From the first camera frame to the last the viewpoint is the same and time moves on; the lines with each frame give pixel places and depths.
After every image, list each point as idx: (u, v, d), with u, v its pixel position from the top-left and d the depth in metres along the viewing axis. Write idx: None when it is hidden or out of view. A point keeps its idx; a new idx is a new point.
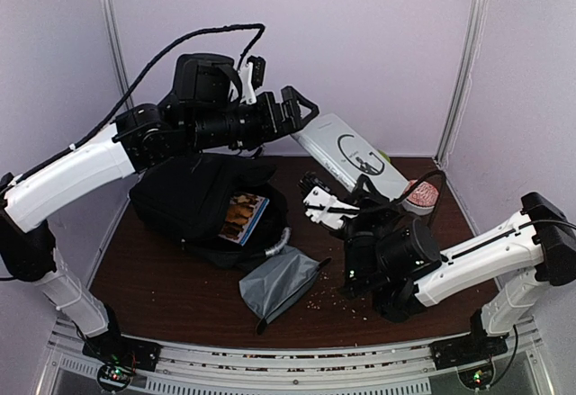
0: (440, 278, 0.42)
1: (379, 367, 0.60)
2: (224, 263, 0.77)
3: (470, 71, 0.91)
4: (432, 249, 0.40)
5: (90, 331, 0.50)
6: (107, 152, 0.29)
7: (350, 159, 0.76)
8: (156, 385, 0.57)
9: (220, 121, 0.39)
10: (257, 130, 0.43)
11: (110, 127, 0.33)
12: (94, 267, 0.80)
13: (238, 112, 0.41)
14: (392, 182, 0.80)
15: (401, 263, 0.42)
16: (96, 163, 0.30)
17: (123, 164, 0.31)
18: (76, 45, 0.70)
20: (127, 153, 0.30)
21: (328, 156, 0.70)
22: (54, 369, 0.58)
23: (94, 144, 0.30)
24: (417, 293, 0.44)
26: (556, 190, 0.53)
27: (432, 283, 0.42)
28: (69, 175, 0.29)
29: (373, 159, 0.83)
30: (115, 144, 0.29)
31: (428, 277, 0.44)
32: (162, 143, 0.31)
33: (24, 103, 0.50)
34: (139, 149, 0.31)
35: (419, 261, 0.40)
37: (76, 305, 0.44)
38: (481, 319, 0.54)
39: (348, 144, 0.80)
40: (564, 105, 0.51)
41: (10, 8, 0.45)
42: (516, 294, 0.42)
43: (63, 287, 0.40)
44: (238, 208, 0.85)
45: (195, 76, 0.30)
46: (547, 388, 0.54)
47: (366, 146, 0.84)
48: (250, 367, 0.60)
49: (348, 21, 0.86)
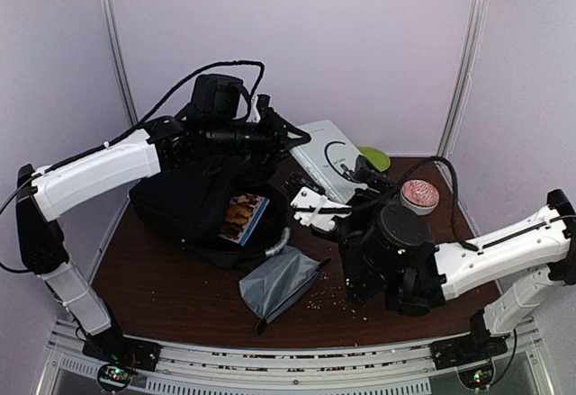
0: (469, 266, 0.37)
1: (379, 367, 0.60)
2: (224, 263, 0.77)
3: (469, 72, 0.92)
4: (409, 232, 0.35)
5: (92, 330, 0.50)
6: (142, 152, 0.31)
7: (334, 166, 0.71)
8: (157, 385, 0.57)
9: (227, 131, 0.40)
10: (263, 145, 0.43)
11: (137, 130, 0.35)
12: (94, 267, 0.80)
13: (244, 128, 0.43)
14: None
15: (379, 249, 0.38)
16: (130, 161, 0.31)
17: (153, 165, 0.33)
18: (77, 45, 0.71)
20: (157, 155, 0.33)
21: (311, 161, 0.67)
22: (54, 369, 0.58)
23: (129, 143, 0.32)
24: (444, 285, 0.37)
26: (557, 190, 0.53)
27: (460, 273, 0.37)
28: (104, 168, 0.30)
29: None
30: (149, 146, 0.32)
31: (455, 265, 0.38)
32: (186, 148, 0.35)
33: (24, 102, 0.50)
34: (167, 152, 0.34)
35: (400, 248, 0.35)
37: (76, 304, 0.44)
38: (485, 319, 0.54)
39: (333, 151, 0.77)
40: (564, 107, 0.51)
41: (8, 5, 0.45)
42: (526, 293, 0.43)
43: (71, 281, 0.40)
44: (238, 208, 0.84)
45: (214, 92, 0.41)
46: (547, 388, 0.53)
47: (355, 152, 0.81)
48: (250, 367, 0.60)
49: (348, 21, 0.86)
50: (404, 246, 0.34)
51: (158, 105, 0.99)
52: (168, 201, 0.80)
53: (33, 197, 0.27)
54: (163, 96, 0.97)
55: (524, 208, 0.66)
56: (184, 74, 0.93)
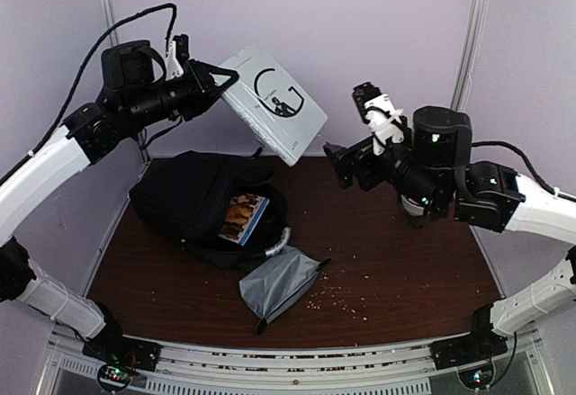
0: (544, 204, 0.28)
1: (379, 367, 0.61)
2: (224, 263, 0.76)
3: (469, 72, 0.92)
4: (446, 121, 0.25)
5: (89, 334, 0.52)
6: (62, 149, 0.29)
7: (264, 102, 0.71)
8: (157, 385, 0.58)
9: (152, 98, 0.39)
10: (192, 101, 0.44)
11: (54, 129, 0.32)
12: (94, 267, 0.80)
13: (166, 85, 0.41)
14: (315, 115, 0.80)
15: (418, 152, 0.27)
16: (56, 162, 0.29)
17: (81, 158, 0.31)
18: (77, 47, 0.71)
20: (82, 147, 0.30)
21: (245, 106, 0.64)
22: (54, 369, 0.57)
23: (47, 146, 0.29)
24: (521, 202, 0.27)
26: (557, 190, 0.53)
27: (534, 204, 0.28)
28: (31, 180, 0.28)
29: (292, 94, 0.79)
30: (69, 141, 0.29)
31: (530, 193, 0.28)
32: (112, 131, 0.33)
33: (23, 102, 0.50)
34: (92, 141, 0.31)
35: (437, 139, 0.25)
37: (65, 312, 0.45)
38: (491, 313, 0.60)
39: (262, 84, 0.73)
40: (564, 108, 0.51)
41: (9, 6, 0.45)
42: (542, 295, 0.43)
43: (46, 293, 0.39)
44: (238, 208, 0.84)
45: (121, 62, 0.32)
46: (547, 389, 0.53)
47: (285, 79, 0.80)
48: (250, 367, 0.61)
49: (348, 20, 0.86)
50: (434, 131, 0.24)
51: None
52: (166, 201, 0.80)
53: None
54: None
55: None
56: None
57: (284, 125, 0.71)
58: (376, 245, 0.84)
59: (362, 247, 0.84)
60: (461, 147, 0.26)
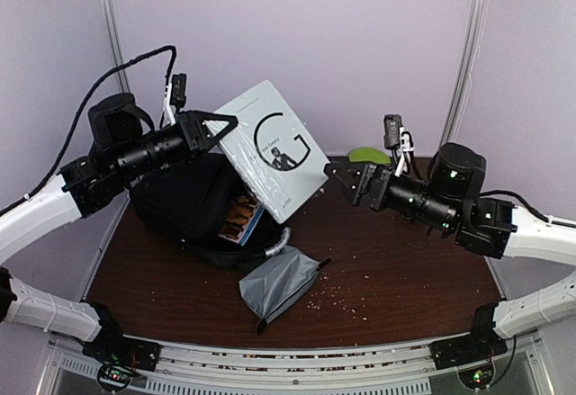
0: (536, 231, 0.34)
1: (379, 367, 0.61)
2: (224, 263, 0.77)
3: (470, 71, 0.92)
4: (469, 158, 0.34)
5: (87, 338, 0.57)
6: (58, 200, 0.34)
7: (263, 154, 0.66)
8: (157, 385, 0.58)
9: (139, 151, 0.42)
10: (181, 152, 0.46)
11: (55, 176, 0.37)
12: (94, 267, 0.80)
13: (156, 139, 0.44)
14: (317, 166, 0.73)
15: (442, 184, 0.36)
16: (49, 210, 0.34)
17: (74, 210, 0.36)
18: (76, 47, 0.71)
20: (76, 200, 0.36)
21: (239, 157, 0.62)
22: (54, 369, 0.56)
23: (44, 193, 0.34)
24: (512, 233, 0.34)
26: (557, 190, 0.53)
27: (526, 233, 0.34)
28: (22, 221, 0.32)
29: (297, 144, 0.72)
30: (66, 193, 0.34)
31: (524, 222, 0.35)
32: (103, 188, 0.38)
33: (24, 102, 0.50)
34: (85, 195, 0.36)
35: (454, 173, 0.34)
37: (58, 322, 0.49)
38: (494, 313, 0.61)
39: (265, 130, 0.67)
40: (564, 108, 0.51)
41: (9, 6, 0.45)
42: (552, 300, 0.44)
43: (30, 309, 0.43)
44: (238, 208, 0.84)
45: (109, 125, 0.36)
46: (547, 389, 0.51)
47: (293, 125, 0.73)
48: (250, 367, 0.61)
49: (348, 20, 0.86)
50: (454, 167, 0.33)
51: (158, 104, 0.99)
52: (166, 201, 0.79)
53: None
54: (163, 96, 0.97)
55: None
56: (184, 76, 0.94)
57: (282, 182, 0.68)
58: (376, 245, 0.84)
59: (362, 247, 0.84)
60: (474, 184, 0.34)
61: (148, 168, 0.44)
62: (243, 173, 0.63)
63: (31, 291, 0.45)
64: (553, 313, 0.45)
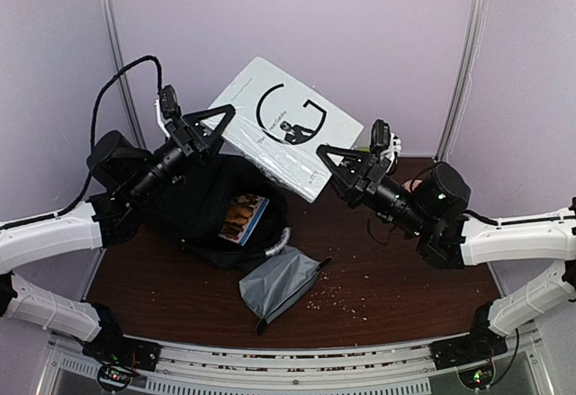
0: (485, 237, 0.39)
1: (379, 367, 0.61)
2: (224, 263, 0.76)
3: (470, 71, 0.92)
4: (458, 186, 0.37)
5: (86, 338, 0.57)
6: (85, 227, 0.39)
7: (271, 132, 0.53)
8: (157, 385, 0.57)
9: (145, 178, 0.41)
10: (184, 161, 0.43)
11: (84, 202, 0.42)
12: (94, 267, 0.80)
13: (157, 159, 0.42)
14: (346, 127, 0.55)
15: (426, 200, 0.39)
16: (76, 233, 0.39)
17: (95, 239, 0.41)
18: (77, 48, 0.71)
20: (101, 230, 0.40)
21: (244, 140, 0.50)
22: (54, 369, 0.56)
23: (76, 216, 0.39)
24: (461, 244, 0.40)
26: (558, 190, 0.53)
27: (477, 240, 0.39)
28: (49, 237, 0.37)
29: (308, 110, 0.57)
30: (94, 222, 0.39)
31: (473, 232, 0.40)
32: (126, 223, 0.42)
33: (26, 103, 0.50)
34: (110, 228, 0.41)
35: (441, 197, 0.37)
37: (57, 319, 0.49)
38: (489, 311, 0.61)
39: (267, 108, 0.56)
40: (563, 108, 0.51)
41: (9, 6, 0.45)
42: (535, 291, 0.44)
43: (31, 307, 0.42)
44: (238, 208, 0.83)
45: (108, 172, 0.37)
46: (547, 389, 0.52)
47: (300, 92, 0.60)
48: (250, 367, 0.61)
49: (348, 21, 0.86)
50: (443, 192, 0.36)
51: None
52: (165, 207, 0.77)
53: None
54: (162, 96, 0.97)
55: (525, 208, 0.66)
56: (184, 76, 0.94)
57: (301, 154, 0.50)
58: (376, 245, 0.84)
59: (362, 247, 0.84)
60: (454, 209, 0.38)
61: (164, 185, 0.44)
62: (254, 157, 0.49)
63: (31, 289, 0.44)
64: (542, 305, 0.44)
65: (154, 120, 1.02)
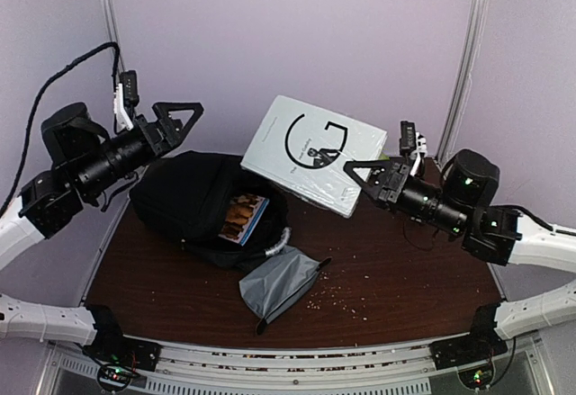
0: (542, 240, 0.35)
1: (379, 367, 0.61)
2: (224, 263, 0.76)
3: (470, 71, 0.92)
4: (483, 168, 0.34)
5: (86, 342, 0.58)
6: (16, 227, 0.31)
7: (301, 160, 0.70)
8: (157, 385, 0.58)
9: (99, 164, 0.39)
10: (143, 154, 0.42)
11: (17, 199, 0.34)
12: (94, 267, 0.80)
13: (113, 147, 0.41)
14: (367, 139, 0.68)
15: (456, 191, 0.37)
16: (11, 237, 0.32)
17: (35, 233, 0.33)
18: (76, 47, 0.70)
20: (35, 224, 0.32)
21: (279, 172, 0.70)
22: (54, 369, 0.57)
23: (6, 218, 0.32)
24: (518, 241, 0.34)
26: (558, 189, 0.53)
27: (531, 241, 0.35)
28: None
29: (331, 133, 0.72)
30: (21, 218, 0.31)
31: (529, 231, 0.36)
32: (60, 210, 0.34)
33: (27, 103, 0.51)
34: (43, 219, 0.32)
35: (469, 182, 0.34)
37: (53, 329, 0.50)
38: (495, 313, 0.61)
39: (295, 140, 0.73)
40: (563, 108, 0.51)
41: (9, 5, 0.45)
42: (555, 307, 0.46)
43: (21, 325, 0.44)
44: (238, 208, 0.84)
45: (59, 142, 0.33)
46: (547, 389, 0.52)
47: (319, 118, 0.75)
48: (250, 367, 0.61)
49: (347, 20, 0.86)
50: (468, 175, 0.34)
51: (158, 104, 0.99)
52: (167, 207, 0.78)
53: None
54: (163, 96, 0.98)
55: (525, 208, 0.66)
56: (184, 76, 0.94)
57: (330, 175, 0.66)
58: (376, 245, 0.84)
59: (362, 247, 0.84)
60: (489, 192, 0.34)
61: (116, 177, 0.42)
62: (290, 185, 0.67)
63: (21, 305, 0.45)
64: (553, 317, 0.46)
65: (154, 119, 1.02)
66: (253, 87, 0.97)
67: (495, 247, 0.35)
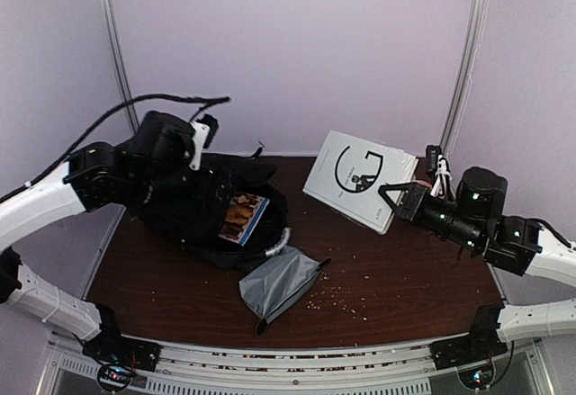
0: (558, 255, 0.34)
1: (379, 367, 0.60)
2: (224, 263, 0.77)
3: (470, 71, 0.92)
4: (490, 183, 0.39)
5: (85, 337, 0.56)
6: (59, 192, 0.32)
7: (346, 186, 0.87)
8: (156, 385, 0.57)
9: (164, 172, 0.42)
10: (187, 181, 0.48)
11: (63, 165, 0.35)
12: (94, 267, 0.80)
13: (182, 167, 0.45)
14: (398, 162, 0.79)
15: (465, 205, 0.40)
16: (54, 200, 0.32)
17: (76, 203, 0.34)
18: (76, 47, 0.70)
20: (77, 194, 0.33)
21: (329, 198, 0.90)
22: (54, 369, 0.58)
23: (47, 182, 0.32)
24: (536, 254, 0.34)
26: (558, 189, 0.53)
27: (550, 256, 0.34)
28: (25, 210, 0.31)
29: (371, 161, 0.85)
30: (65, 184, 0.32)
31: (548, 246, 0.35)
32: (109, 186, 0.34)
33: (27, 104, 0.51)
34: (87, 191, 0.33)
35: (476, 195, 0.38)
37: (57, 317, 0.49)
38: (499, 316, 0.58)
39: (342, 170, 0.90)
40: (564, 108, 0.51)
41: (9, 5, 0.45)
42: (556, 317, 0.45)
43: (35, 302, 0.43)
44: (238, 208, 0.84)
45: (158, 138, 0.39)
46: (547, 389, 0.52)
47: (362, 149, 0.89)
48: (250, 367, 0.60)
49: (347, 20, 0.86)
50: (472, 189, 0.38)
51: (158, 104, 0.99)
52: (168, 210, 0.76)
53: None
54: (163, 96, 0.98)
55: (525, 208, 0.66)
56: (184, 76, 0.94)
57: (372, 197, 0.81)
58: (376, 245, 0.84)
59: (362, 247, 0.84)
60: (497, 202, 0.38)
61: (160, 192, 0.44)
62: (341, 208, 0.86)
63: (38, 282, 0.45)
64: (556, 328, 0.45)
65: None
66: (253, 88, 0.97)
67: (514, 260, 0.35)
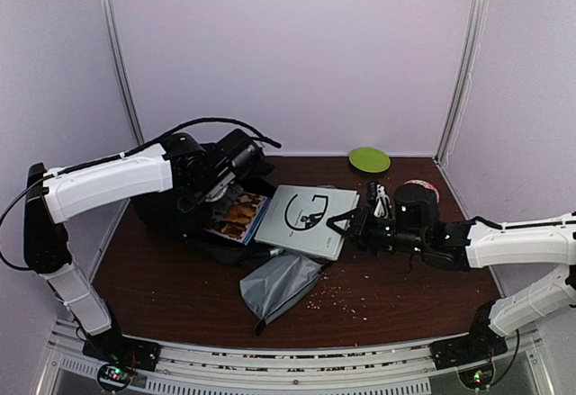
0: (490, 240, 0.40)
1: (379, 367, 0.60)
2: (228, 259, 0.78)
3: (470, 71, 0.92)
4: (413, 193, 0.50)
5: (91, 330, 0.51)
6: (157, 166, 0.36)
7: (295, 226, 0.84)
8: (157, 385, 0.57)
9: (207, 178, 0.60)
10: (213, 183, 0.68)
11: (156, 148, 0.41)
12: (94, 267, 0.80)
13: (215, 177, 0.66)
14: (344, 200, 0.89)
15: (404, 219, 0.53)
16: (147, 174, 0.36)
17: (165, 181, 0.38)
18: (76, 45, 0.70)
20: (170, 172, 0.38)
21: (278, 238, 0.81)
22: (54, 369, 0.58)
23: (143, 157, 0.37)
24: (467, 246, 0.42)
26: (558, 189, 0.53)
27: (481, 243, 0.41)
28: (115, 178, 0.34)
29: (318, 201, 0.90)
30: (165, 162, 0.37)
31: (479, 236, 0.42)
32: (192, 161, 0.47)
33: (28, 105, 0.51)
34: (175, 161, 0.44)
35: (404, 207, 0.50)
37: (78, 303, 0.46)
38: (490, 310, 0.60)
39: (290, 212, 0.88)
40: (565, 108, 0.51)
41: (9, 4, 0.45)
42: (538, 291, 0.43)
43: (74, 281, 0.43)
44: (241, 209, 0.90)
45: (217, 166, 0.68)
46: (548, 389, 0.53)
47: (307, 193, 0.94)
48: (250, 367, 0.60)
49: (347, 20, 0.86)
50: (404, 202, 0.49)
51: (158, 104, 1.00)
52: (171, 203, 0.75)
53: (44, 198, 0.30)
54: (163, 96, 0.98)
55: (524, 208, 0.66)
56: (184, 75, 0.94)
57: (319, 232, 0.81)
58: None
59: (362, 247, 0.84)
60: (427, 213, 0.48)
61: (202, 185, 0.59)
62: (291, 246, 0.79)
63: None
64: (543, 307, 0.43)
65: (154, 119, 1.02)
66: (253, 87, 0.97)
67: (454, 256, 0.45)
